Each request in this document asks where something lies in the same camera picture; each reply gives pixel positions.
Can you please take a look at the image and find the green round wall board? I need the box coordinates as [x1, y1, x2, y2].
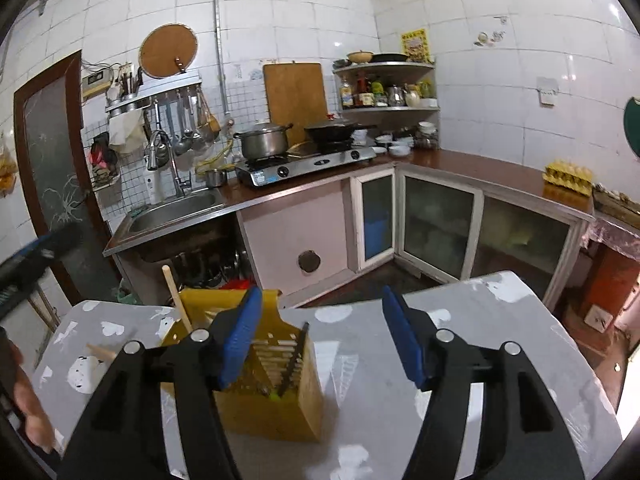
[623, 96, 640, 158]

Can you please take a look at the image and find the group of steel pots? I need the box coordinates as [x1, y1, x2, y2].
[170, 250, 251, 288]

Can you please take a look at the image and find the black thin utensil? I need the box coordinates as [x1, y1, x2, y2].
[276, 322, 309, 397]

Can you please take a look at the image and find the black wok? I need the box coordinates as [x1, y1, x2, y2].
[303, 117, 378, 145]

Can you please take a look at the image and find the red wooden stand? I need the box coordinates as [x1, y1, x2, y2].
[575, 245, 640, 336]

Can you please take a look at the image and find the yellow egg tray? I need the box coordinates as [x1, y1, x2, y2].
[542, 159, 594, 195]

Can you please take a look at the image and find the steel gas stove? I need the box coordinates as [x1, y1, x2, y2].
[235, 141, 377, 188]

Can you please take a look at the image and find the group of white bowls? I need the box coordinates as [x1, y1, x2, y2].
[375, 120, 441, 156]

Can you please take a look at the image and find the wooden chopping block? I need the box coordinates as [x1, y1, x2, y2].
[592, 182, 640, 228]

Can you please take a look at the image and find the wire wall basket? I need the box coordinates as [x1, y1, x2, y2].
[89, 132, 121, 191]

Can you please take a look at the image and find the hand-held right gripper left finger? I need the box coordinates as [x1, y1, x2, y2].
[57, 286, 263, 480]

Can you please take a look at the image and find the beige electric box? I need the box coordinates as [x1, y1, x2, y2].
[81, 71, 113, 101]

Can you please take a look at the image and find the pink plastic cover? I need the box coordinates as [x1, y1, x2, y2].
[582, 212, 640, 251]

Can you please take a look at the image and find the row of condiment bottles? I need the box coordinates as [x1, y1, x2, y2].
[339, 74, 436, 109]

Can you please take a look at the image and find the steel wall rack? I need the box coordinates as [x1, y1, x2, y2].
[104, 80, 203, 113]

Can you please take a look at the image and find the steel pot with lid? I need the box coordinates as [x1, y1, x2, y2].
[232, 121, 294, 161]

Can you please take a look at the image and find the wooden cutting board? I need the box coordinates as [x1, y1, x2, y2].
[262, 61, 328, 147]

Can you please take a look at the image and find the hanging yellow plastic bag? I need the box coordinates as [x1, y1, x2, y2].
[0, 132, 18, 196]

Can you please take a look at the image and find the glass cabinet door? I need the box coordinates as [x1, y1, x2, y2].
[350, 170, 396, 271]
[397, 170, 483, 283]
[470, 195, 583, 311]

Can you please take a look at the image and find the grey wall pipe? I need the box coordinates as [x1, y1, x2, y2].
[212, 0, 231, 116]

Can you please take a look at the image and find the steel faucet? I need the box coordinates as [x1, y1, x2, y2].
[146, 129, 192, 198]

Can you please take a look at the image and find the white square box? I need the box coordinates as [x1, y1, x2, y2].
[585, 305, 616, 333]

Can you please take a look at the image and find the yellow slotted utensil holder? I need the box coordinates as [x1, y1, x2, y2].
[161, 287, 326, 443]

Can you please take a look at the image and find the white hanging cloth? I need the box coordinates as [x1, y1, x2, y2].
[107, 112, 146, 155]

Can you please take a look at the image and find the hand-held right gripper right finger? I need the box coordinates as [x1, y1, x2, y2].
[382, 285, 586, 480]

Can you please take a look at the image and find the steel sink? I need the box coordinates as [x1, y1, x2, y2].
[102, 187, 236, 261]

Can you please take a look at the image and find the kitchen counter cabinet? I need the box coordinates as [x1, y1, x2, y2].
[235, 150, 596, 311]

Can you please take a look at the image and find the steel corner shelf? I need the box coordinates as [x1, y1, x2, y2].
[332, 61, 441, 113]

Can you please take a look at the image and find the red black cloth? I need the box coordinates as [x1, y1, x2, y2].
[90, 133, 118, 166]

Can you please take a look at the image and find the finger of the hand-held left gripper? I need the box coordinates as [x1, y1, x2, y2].
[0, 222, 83, 321]

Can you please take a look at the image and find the person's left hand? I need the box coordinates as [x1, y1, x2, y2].
[12, 359, 57, 455]

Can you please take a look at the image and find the bundle of dark-handled knives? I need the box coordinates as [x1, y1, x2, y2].
[116, 62, 146, 98]

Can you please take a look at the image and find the dark wooden glass door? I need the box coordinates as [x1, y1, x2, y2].
[12, 50, 123, 306]

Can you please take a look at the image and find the leaning wooden stick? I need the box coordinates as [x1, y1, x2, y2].
[27, 285, 61, 333]

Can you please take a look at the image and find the row of hanging kitchen utensils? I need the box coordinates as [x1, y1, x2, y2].
[150, 87, 221, 156]

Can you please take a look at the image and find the yellow hose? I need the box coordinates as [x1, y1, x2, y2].
[195, 140, 236, 176]

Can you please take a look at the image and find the white wall socket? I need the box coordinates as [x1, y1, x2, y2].
[537, 77, 558, 107]

